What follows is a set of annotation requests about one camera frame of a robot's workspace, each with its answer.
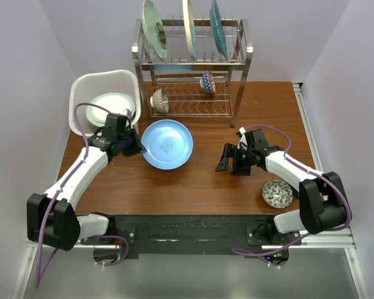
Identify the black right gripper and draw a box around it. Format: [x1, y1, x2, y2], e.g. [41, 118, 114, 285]
[215, 143, 254, 176]

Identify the white scalloped plate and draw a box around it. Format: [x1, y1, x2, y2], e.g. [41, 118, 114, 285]
[89, 92, 136, 131]

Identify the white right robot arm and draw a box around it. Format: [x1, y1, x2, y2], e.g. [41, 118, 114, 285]
[215, 125, 352, 245]

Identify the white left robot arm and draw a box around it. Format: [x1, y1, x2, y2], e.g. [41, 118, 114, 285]
[27, 113, 146, 251]

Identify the white plastic bin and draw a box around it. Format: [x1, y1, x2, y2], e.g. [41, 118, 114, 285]
[69, 70, 141, 137]

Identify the grey patterned bowl in rack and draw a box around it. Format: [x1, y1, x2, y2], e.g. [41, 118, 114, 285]
[150, 88, 170, 114]

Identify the floral patterned small bowl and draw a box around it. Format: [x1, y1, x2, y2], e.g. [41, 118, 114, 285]
[262, 179, 293, 209]

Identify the blue zigzag patterned bowl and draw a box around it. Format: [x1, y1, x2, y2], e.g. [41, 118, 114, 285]
[199, 71, 216, 94]

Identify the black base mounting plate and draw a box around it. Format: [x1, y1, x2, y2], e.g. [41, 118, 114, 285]
[79, 213, 303, 261]

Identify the stainless steel dish rack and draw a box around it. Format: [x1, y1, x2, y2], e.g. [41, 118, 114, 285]
[132, 18, 254, 128]

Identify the light green plate in rack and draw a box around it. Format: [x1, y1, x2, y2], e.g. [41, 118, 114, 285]
[142, 0, 168, 60]

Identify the cream rimmed plate in rack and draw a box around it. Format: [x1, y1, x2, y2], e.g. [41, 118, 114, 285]
[183, 0, 197, 60]

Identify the teal plate in rack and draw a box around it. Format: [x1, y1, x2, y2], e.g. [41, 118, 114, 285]
[209, 0, 228, 60]

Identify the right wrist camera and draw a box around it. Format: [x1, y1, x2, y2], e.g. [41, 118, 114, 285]
[236, 127, 246, 143]

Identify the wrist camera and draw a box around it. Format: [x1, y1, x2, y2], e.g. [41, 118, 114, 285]
[121, 109, 135, 123]
[236, 127, 246, 143]

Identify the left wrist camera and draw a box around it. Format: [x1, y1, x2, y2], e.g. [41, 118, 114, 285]
[121, 109, 135, 123]

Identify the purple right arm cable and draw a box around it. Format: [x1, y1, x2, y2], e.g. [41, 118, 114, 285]
[231, 124, 353, 261]

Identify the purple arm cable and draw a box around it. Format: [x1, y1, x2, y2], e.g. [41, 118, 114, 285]
[231, 124, 353, 261]
[34, 102, 132, 289]

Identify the aluminium frame rail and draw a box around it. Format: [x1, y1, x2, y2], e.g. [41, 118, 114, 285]
[292, 83, 370, 298]

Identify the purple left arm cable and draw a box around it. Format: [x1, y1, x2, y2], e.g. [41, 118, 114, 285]
[34, 102, 132, 289]

